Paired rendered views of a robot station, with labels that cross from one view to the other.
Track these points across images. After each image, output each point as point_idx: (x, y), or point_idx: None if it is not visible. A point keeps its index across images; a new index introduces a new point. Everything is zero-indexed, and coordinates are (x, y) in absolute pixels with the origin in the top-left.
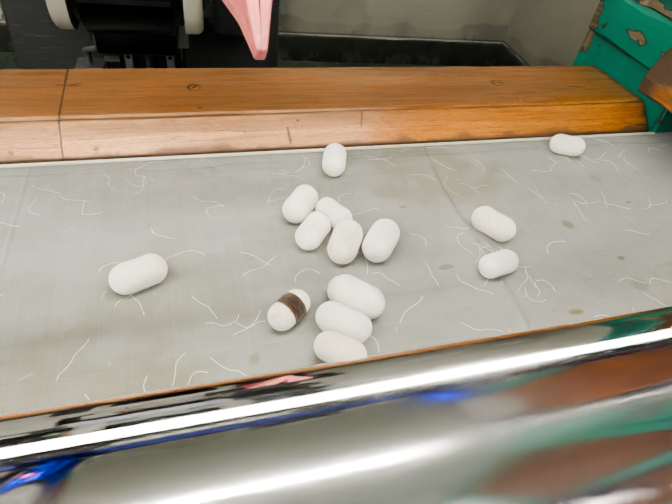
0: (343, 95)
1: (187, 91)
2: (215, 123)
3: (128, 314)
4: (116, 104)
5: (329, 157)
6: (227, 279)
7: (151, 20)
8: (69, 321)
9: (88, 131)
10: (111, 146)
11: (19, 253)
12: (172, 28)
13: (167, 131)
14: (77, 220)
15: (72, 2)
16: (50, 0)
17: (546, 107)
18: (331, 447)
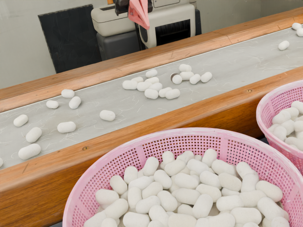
0: (283, 16)
1: (245, 26)
2: (260, 28)
3: (288, 51)
4: (234, 31)
5: (297, 24)
6: (300, 44)
7: (181, 36)
8: (278, 54)
9: (234, 37)
10: (241, 38)
11: (250, 53)
12: (186, 38)
13: (251, 33)
14: (253, 48)
15: (158, 38)
16: (151, 38)
17: None
18: None
